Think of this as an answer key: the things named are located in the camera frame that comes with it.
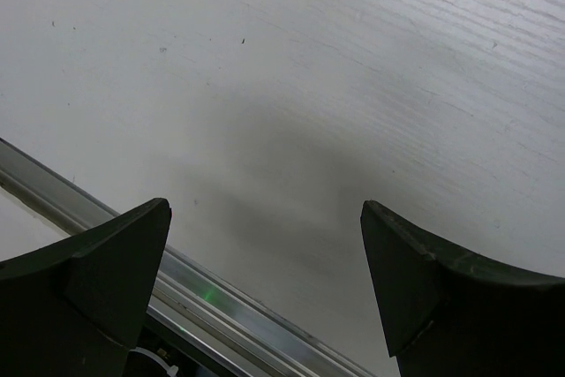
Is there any aluminium front table rail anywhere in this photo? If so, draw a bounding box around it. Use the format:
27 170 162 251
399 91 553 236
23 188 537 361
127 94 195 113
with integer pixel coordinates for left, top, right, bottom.
1 140 369 376

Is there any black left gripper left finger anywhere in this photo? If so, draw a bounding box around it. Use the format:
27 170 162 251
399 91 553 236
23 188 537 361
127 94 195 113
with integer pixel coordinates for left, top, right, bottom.
1 198 171 376

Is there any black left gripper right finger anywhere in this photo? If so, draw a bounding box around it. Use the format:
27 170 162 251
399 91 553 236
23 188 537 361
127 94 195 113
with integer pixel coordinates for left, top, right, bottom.
360 200 564 376

